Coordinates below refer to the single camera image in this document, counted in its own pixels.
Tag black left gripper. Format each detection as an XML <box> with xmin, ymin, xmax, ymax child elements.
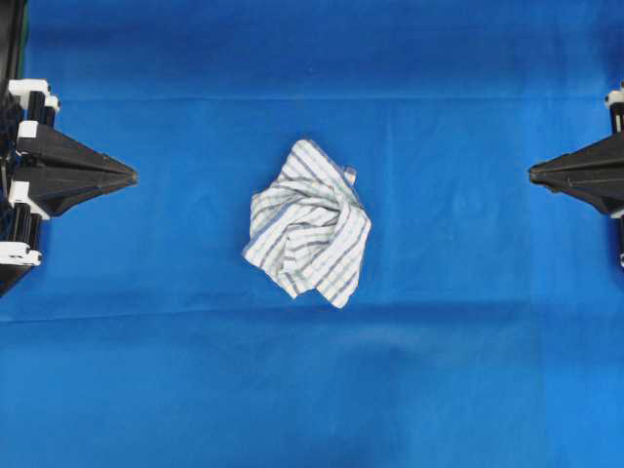
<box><xmin>1</xmin><ymin>79</ymin><xmax>137</xmax><ymax>266</ymax></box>

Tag black frame post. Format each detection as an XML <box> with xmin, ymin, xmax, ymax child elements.
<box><xmin>0</xmin><ymin>0</ymin><xmax>28</xmax><ymax>98</ymax></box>

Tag blue table cloth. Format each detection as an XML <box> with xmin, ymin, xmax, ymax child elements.
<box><xmin>1</xmin><ymin>1</ymin><xmax>623</xmax><ymax>467</ymax></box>

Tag white blue striped towel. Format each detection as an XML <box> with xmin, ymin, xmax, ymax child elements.
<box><xmin>242</xmin><ymin>139</ymin><xmax>371</xmax><ymax>308</ymax></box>

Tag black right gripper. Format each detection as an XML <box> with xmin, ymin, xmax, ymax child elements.
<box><xmin>528</xmin><ymin>81</ymin><xmax>624</xmax><ymax>267</ymax></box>

